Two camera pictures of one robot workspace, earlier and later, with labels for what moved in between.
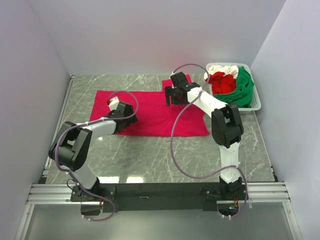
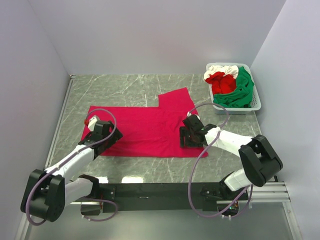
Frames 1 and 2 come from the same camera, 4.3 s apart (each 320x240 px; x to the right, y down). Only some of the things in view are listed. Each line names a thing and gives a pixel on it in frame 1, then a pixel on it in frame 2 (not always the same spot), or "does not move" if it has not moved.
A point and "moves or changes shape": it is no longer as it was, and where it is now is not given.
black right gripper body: x=171 y=91 → x=189 y=140
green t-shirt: x=242 y=95 does not move
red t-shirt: x=221 y=84 does not move
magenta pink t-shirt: x=154 y=118 moves or changes shape
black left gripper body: x=130 y=120 → x=112 y=139
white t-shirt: x=232 y=70 does not move
